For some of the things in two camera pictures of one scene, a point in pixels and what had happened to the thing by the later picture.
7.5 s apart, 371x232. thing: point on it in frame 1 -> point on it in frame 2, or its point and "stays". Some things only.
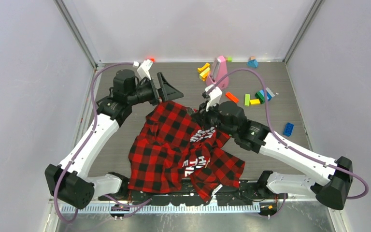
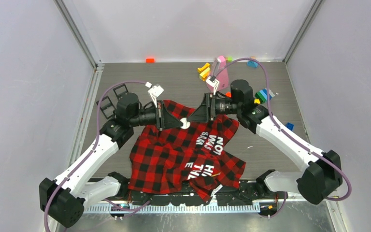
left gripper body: [157, 98] -> [159, 113]
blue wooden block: [253, 63] stays
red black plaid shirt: [173, 151] stays
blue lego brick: [288, 129] stays
